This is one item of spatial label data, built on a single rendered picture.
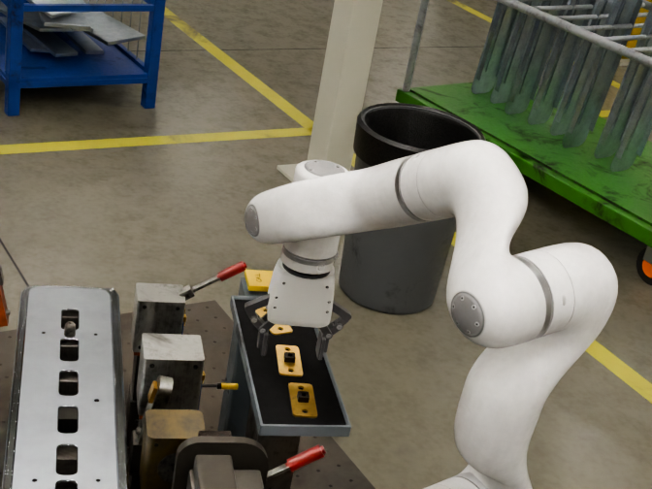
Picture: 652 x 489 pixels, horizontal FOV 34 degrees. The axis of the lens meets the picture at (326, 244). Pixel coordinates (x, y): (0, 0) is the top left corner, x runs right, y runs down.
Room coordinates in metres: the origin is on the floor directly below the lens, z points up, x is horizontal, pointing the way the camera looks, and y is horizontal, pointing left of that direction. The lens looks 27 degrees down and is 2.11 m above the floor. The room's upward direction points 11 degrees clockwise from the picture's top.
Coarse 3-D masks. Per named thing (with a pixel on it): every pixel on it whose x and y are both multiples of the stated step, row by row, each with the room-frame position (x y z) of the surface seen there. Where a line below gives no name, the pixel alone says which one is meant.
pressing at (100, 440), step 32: (32, 288) 1.79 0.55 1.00; (64, 288) 1.81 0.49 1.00; (96, 288) 1.84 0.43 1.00; (32, 320) 1.68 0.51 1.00; (96, 320) 1.72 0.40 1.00; (32, 352) 1.58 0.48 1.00; (96, 352) 1.62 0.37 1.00; (32, 384) 1.49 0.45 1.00; (96, 384) 1.52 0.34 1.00; (32, 416) 1.40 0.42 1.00; (96, 416) 1.44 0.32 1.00; (32, 448) 1.33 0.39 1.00; (96, 448) 1.36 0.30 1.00; (64, 480) 1.27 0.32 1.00; (128, 480) 1.29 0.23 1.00
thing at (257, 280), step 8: (248, 272) 1.73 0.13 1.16; (256, 272) 1.73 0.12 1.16; (264, 272) 1.74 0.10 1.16; (272, 272) 1.75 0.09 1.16; (248, 280) 1.70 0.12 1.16; (256, 280) 1.70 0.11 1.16; (264, 280) 1.71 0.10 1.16; (248, 288) 1.68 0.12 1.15; (256, 288) 1.68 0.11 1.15; (264, 288) 1.69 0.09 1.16
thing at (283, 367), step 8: (280, 344) 1.50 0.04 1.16; (280, 352) 1.48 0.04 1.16; (288, 352) 1.47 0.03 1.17; (296, 352) 1.49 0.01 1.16; (280, 360) 1.46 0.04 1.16; (288, 360) 1.45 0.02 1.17; (296, 360) 1.46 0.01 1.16; (280, 368) 1.43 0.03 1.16; (288, 368) 1.44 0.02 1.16; (296, 368) 1.44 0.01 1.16
